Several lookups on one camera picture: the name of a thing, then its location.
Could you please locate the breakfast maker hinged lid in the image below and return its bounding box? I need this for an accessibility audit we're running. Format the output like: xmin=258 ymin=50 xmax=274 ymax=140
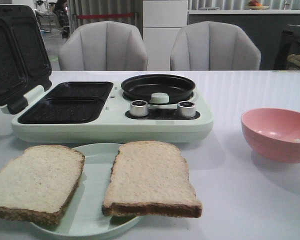
xmin=0 ymin=4 xmax=52 ymax=114

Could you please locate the mint green round plate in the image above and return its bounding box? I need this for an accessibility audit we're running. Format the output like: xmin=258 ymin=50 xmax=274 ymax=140
xmin=34 ymin=143 xmax=142 ymax=240

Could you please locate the right grey upholstered chair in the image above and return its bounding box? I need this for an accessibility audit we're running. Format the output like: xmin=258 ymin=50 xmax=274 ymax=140
xmin=170 ymin=21 xmax=261 ymax=71

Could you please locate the white cabinet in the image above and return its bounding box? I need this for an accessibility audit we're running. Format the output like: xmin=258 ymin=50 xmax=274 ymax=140
xmin=142 ymin=0 xmax=188 ymax=71

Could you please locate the grey counter with white top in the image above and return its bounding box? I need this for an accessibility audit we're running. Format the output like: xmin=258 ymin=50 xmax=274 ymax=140
xmin=188 ymin=9 xmax=300 ymax=71

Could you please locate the black round frying pan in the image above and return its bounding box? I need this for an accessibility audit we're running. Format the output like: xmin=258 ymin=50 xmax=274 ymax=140
xmin=121 ymin=74 xmax=196 ymax=104

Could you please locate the left silver control knob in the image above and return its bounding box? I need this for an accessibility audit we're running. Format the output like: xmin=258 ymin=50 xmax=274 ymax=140
xmin=129 ymin=100 xmax=149 ymax=117

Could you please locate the dark appliance at right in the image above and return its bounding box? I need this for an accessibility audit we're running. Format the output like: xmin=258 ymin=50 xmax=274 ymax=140
xmin=273 ymin=24 xmax=300 ymax=71

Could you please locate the left grey upholstered chair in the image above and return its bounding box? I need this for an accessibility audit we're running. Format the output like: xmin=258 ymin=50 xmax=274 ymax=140
xmin=58 ymin=21 xmax=148 ymax=71

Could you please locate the silver control knob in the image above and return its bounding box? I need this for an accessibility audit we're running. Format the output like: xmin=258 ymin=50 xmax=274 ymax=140
xmin=129 ymin=100 xmax=149 ymax=117
xmin=177 ymin=101 xmax=196 ymax=118

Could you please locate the grey upholstered chair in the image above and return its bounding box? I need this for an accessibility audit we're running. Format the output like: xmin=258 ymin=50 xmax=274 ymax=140
xmin=170 ymin=21 xmax=261 ymax=71
xmin=58 ymin=21 xmax=148 ymax=71

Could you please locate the pink bowl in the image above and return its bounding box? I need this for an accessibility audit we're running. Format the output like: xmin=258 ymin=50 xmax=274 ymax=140
xmin=241 ymin=108 xmax=300 ymax=164

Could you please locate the bread slice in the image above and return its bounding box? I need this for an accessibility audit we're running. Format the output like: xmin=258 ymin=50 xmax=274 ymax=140
xmin=0 ymin=145 xmax=85 ymax=225
xmin=102 ymin=141 xmax=203 ymax=218

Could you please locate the person in background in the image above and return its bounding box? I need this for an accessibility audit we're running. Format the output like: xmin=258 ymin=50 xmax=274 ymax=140
xmin=53 ymin=0 xmax=70 ymax=39

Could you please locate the right silver control knob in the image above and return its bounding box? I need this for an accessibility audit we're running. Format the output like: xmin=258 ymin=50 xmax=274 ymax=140
xmin=177 ymin=101 xmax=196 ymax=118

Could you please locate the mint green breakfast maker base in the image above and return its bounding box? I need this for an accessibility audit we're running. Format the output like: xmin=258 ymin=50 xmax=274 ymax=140
xmin=11 ymin=81 xmax=213 ymax=143

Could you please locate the fruit plate on counter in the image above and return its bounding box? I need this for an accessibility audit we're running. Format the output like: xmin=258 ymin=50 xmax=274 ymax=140
xmin=246 ymin=0 xmax=270 ymax=10

